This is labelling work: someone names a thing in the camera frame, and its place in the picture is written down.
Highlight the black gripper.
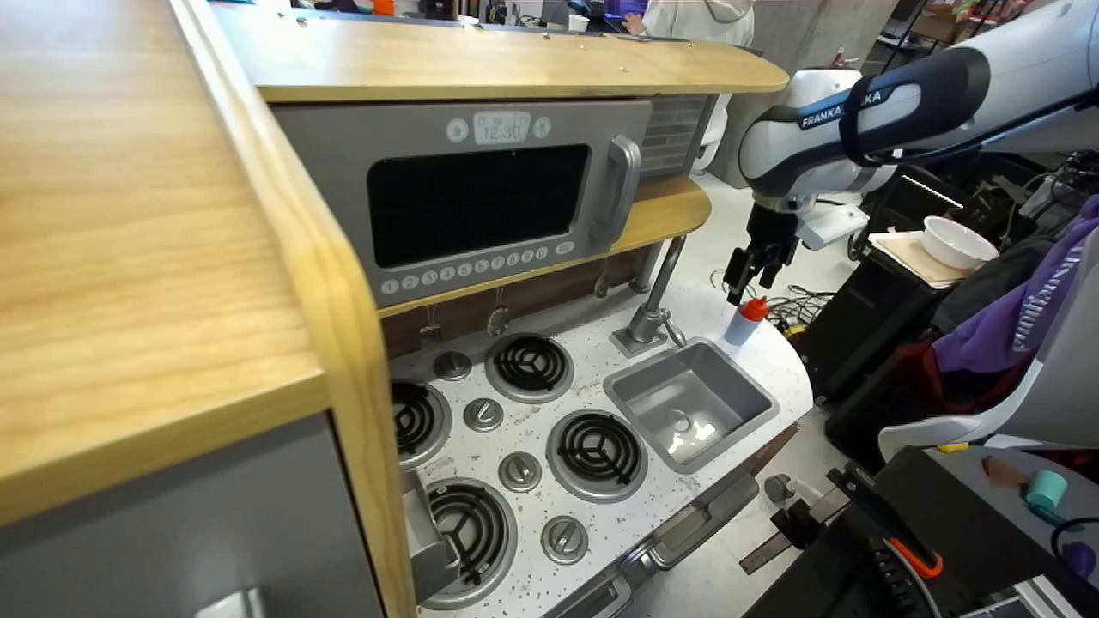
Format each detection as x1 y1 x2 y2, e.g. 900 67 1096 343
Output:
721 203 804 308

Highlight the blue cup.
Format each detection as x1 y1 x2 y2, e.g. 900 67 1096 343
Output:
721 305 765 350

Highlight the silver toy faucet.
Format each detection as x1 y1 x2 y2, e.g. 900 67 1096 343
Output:
611 234 691 358

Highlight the grey toy sink basin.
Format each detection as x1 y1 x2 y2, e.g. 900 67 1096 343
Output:
600 340 784 474

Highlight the light wooden board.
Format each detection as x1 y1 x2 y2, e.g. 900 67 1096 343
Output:
868 227 977 293

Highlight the white bowl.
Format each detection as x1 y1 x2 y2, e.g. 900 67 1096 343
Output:
920 212 1005 275

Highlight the black toy stove burner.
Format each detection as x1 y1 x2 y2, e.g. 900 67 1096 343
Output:
390 379 454 468
422 477 518 607
545 410 649 506
486 333 579 404

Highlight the purple garment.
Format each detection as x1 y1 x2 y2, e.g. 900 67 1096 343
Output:
932 191 1099 381

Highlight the grey toy microwave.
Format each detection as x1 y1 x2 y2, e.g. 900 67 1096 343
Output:
271 101 657 308

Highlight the grey stove knob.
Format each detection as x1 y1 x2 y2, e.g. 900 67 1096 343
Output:
496 451 545 493
541 513 595 568
461 394 510 436
430 350 474 385

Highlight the teal cylinder object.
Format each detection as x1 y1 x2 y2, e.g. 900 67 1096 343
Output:
1025 468 1072 527

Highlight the wooden toy kitchen unit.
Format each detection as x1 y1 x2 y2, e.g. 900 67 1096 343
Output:
0 0 819 618

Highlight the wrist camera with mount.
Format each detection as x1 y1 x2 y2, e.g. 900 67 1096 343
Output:
802 195 875 252

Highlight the silver oven door handle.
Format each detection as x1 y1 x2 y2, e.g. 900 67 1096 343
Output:
647 474 765 571

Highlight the orange handled clamp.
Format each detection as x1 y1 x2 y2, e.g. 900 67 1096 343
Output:
839 460 948 583

